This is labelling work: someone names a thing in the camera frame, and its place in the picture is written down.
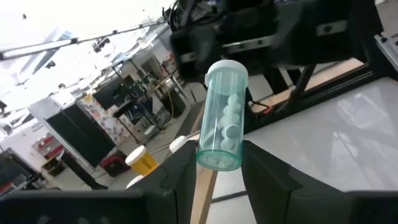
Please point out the black aluminium table frame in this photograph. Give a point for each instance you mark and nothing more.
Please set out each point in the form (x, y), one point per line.
(335, 90)

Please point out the white plastic medicine bottle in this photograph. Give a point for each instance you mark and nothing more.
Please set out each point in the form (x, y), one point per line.
(178, 143)

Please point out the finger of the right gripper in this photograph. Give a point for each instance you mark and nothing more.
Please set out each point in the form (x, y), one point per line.
(304, 46)
(196, 53)

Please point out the green medicine bottle white cap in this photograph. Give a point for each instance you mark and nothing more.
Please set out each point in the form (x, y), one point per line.
(222, 124)

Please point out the orange medicine bottle white cap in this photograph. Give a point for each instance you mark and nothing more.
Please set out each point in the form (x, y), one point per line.
(143, 161)

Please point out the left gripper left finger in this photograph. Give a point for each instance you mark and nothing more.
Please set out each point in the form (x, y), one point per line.
(174, 193)

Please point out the white shelf red bins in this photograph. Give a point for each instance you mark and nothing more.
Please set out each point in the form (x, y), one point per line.
(46, 146)

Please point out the translucent bottle ribbed cap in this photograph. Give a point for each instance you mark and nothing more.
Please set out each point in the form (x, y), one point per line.
(134, 181)

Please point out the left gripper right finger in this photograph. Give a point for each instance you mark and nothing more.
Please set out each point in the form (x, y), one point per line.
(280, 199)

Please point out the black ceiling spotlight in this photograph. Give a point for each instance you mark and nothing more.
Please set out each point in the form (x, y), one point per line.
(101, 44)

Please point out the floral patterned panel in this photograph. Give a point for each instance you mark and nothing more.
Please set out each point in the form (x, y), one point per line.
(104, 119)

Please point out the red bag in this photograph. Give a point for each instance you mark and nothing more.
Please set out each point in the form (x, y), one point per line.
(113, 165)

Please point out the black room partition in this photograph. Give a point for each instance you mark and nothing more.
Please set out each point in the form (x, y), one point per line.
(81, 137)

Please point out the large black television screen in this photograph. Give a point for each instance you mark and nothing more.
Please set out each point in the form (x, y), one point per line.
(12, 169)

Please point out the long black linear ceiling light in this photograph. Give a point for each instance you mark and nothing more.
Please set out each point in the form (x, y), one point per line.
(46, 46)

